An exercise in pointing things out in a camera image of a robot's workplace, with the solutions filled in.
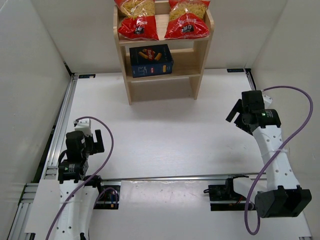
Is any blue pasta box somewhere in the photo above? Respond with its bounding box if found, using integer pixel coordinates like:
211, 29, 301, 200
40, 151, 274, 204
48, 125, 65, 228
129, 44, 174, 78

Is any red pasta bag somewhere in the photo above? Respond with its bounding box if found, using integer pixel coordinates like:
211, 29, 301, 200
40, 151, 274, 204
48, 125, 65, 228
164, 0, 210, 39
115, 0, 159, 41

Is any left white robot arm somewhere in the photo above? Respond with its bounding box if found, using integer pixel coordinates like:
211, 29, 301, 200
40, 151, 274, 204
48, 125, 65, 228
25, 128, 105, 240

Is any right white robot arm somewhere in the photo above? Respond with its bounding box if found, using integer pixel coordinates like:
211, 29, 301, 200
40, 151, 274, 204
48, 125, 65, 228
226, 90, 312, 218

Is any wooden three-tier shelf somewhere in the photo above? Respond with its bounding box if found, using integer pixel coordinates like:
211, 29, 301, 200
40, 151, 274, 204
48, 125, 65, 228
113, 0, 215, 103

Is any right blue label sticker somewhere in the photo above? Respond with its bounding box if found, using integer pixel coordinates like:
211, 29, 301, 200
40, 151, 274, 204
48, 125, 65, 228
226, 68, 245, 73

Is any blue label sticker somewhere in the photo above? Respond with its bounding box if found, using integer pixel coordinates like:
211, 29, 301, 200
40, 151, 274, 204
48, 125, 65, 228
226, 68, 245, 73
78, 74, 96, 79

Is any left blue label sticker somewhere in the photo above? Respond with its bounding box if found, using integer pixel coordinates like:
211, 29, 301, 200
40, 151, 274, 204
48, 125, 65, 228
78, 74, 96, 79

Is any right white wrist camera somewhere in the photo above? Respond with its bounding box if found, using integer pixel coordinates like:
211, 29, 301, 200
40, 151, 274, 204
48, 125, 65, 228
262, 94, 273, 109

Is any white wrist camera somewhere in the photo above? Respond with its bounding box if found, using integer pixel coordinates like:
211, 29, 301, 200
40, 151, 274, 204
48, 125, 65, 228
262, 94, 273, 109
73, 118, 93, 137

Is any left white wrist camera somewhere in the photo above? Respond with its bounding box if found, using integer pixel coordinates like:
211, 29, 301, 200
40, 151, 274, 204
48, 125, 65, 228
73, 118, 93, 137

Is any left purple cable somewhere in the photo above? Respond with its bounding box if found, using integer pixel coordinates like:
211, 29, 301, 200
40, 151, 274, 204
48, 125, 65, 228
45, 116, 120, 240

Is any purple cable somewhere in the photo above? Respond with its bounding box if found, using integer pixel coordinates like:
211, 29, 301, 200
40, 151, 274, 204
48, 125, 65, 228
45, 116, 120, 240
244, 85, 315, 236

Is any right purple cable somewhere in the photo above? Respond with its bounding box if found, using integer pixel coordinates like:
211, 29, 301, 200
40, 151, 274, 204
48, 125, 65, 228
244, 85, 315, 236

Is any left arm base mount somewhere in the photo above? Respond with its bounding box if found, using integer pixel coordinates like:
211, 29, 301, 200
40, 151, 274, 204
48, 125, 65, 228
93, 181, 121, 210

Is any left aluminium rail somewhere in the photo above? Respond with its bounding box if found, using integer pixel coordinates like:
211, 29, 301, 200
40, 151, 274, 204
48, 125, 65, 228
6, 73, 79, 240

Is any front aluminium rail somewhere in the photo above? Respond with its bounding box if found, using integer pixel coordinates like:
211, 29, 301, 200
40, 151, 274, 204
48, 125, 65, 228
102, 173, 258, 182

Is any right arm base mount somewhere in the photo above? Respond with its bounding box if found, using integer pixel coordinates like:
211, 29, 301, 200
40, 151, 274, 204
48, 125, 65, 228
203, 174, 249, 212

